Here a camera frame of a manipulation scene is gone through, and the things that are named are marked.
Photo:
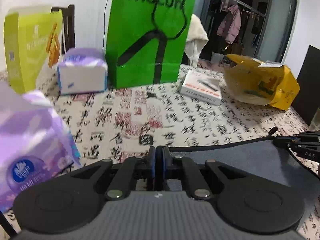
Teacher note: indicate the yellow paper bag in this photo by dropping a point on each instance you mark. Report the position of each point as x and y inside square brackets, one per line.
[261, 83]

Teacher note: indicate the pink jacket on rack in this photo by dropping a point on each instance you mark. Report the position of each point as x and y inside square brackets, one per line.
[230, 26]

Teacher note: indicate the dark wooden chair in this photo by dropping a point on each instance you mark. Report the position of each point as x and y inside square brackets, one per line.
[68, 33]

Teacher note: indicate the cream cloth on chair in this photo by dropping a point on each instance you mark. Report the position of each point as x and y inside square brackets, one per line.
[196, 40]

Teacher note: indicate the calligraphy print tablecloth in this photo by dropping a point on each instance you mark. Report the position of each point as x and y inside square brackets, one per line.
[120, 123]

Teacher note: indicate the black speaker box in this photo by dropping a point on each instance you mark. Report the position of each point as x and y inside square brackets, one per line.
[307, 101]

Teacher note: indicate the metal clothes rack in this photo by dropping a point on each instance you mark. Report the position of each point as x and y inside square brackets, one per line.
[249, 9]

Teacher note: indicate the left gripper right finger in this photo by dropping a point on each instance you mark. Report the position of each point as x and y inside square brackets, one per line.
[245, 201]

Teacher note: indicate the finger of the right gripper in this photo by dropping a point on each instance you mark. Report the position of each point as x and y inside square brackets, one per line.
[305, 144]

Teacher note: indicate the grey microfibre towel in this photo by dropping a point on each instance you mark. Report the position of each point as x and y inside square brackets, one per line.
[263, 158]

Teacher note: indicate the white red flat box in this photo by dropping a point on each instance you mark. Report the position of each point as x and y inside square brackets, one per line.
[201, 87]

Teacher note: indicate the lime green carton box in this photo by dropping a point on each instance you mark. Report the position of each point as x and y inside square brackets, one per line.
[32, 45]

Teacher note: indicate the green mucun paper bag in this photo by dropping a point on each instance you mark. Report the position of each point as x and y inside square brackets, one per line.
[145, 41]

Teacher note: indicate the small white tissue pack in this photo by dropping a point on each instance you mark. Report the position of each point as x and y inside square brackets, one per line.
[83, 70]

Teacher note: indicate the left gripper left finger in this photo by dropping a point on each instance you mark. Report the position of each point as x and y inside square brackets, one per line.
[68, 202]

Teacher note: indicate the purple tissue pack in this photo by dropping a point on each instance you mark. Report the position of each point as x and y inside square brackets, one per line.
[35, 146]

